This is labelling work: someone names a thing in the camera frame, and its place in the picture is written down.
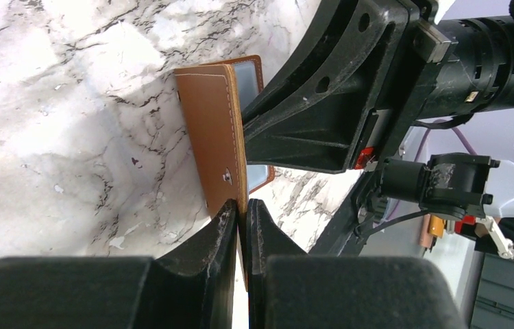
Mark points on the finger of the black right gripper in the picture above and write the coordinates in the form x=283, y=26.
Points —
x=313, y=114

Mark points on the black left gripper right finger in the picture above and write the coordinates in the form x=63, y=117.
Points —
x=288, y=288

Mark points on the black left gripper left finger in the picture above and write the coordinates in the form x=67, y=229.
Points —
x=189, y=287

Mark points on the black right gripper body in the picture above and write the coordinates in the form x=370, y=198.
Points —
x=420, y=54

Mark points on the brown leather card holder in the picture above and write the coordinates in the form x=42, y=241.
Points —
x=212, y=97

